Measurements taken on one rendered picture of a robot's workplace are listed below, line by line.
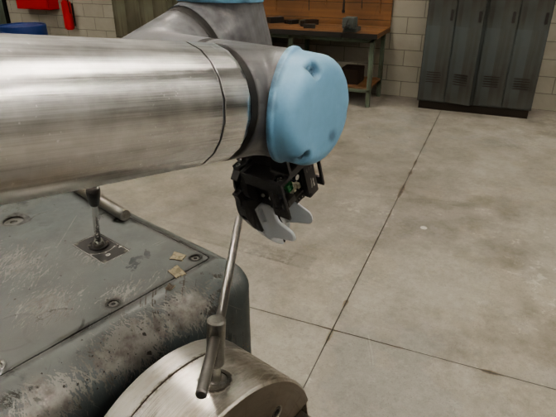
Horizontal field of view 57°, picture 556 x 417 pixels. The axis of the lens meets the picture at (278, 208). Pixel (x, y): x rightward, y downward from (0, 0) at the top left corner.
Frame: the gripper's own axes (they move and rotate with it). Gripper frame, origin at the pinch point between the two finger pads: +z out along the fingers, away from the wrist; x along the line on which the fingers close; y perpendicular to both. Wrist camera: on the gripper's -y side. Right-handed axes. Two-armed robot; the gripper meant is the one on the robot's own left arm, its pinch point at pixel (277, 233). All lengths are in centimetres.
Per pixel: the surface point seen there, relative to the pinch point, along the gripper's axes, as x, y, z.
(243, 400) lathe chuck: -19.1, 8.5, 6.0
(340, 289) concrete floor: 103, -86, 181
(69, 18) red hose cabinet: 358, -783, 192
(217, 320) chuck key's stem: -15.6, 4.2, -2.2
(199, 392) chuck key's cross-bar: -23.3, 10.0, -4.1
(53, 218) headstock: -12.1, -46.5, 6.4
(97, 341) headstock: -24.5, -11.1, 2.2
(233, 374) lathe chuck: -17.2, 4.9, 6.7
